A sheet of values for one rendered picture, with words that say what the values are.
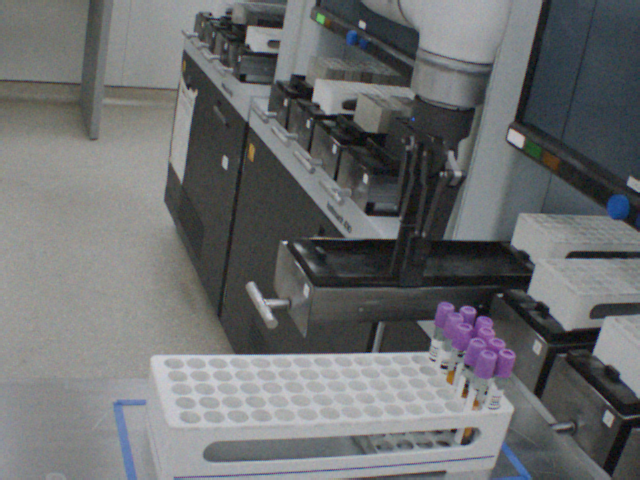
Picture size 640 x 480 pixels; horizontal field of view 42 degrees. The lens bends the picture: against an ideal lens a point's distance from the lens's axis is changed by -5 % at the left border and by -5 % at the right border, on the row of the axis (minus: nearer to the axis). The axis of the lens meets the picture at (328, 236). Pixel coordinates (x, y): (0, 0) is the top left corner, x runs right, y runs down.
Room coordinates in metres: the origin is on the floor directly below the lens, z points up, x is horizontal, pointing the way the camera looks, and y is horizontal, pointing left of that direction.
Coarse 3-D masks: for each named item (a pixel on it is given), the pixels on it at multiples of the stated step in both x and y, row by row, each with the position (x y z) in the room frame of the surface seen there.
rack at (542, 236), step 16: (528, 224) 1.16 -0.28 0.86; (544, 224) 1.16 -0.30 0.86; (560, 224) 1.19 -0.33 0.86; (576, 224) 1.20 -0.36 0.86; (592, 224) 1.21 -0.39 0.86; (608, 224) 1.22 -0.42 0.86; (624, 224) 1.24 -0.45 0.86; (512, 240) 1.18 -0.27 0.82; (528, 240) 1.15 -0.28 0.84; (544, 240) 1.11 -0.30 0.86; (560, 240) 1.11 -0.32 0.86; (576, 240) 1.12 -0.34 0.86; (592, 240) 1.14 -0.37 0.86; (608, 240) 1.16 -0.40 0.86; (624, 240) 1.17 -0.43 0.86; (544, 256) 1.11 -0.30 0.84; (560, 256) 1.10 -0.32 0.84; (576, 256) 1.21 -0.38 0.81; (592, 256) 1.22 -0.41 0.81; (608, 256) 1.23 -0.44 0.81; (624, 256) 1.20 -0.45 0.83
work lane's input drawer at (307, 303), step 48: (288, 240) 1.05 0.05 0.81; (336, 240) 1.07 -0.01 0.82; (384, 240) 1.10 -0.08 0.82; (432, 240) 1.13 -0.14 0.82; (480, 240) 1.17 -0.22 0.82; (288, 288) 1.00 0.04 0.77; (336, 288) 0.95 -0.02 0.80; (384, 288) 0.97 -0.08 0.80; (432, 288) 1.00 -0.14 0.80; (480, 288) 1.03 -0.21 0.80; (528, 288) 1.06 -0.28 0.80
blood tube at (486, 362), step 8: (480, 352) 0.61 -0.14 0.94; (488, 352) 0.61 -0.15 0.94; (480, 360) 0.61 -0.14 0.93; (488, 360) 0.60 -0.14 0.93; (480, 368) 0.60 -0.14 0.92; (488, 368) 0.60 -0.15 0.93; (480, 376) 0.60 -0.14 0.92; (488, 376) 0.60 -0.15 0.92; (472, 384) 0.61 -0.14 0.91; (480, 384) 0.60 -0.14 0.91; (472, 392) 0.61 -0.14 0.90; (480, 392) 0.60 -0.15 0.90; (472, 400) 0.61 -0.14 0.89; (480, 400) 0.61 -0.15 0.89; (472, 408) 0.61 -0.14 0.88; (456, 432) 0.61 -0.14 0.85; (464, 432) 0.61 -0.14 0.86; (456, 440) 0.61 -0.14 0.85; (464, 440) 0.61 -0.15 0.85
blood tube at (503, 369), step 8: (504, 352) 0.62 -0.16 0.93; (512, 352) 0.62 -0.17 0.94; (496, 360) 0.62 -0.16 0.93; (504, 360) 0.61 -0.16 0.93; (512, 360) 0.61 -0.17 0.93; (496, 368) 0.61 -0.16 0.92; (504, 368) 0.61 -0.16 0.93; (496, 376) 0.61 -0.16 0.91; (504, 376) 0.61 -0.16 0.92; (496, 384) 0.61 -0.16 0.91; (504, 384) 0.61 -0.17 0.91; (488, 392) 0.62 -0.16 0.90; (496, 392) 0.61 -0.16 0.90; (488, 400) 0.61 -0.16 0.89; (496, 400) 0.61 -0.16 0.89; (488, 408) 0.61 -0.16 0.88; (496, 408) 0.61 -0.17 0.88; (480, 432) 0.61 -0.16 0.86
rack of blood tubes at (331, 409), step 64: (192, 384) 0.57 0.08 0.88; (256, 384) 0.59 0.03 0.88; (320, 384) 0.61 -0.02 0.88; (384, 384) 0.63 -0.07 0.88; (448, 384) 0.64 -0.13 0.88; (192, 448) 0.51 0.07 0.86; (256, 448) 0.58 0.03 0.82; (320, 448) 0.59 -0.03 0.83; (384, 448) 0.60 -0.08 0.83; (448, 448) 0.60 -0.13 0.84
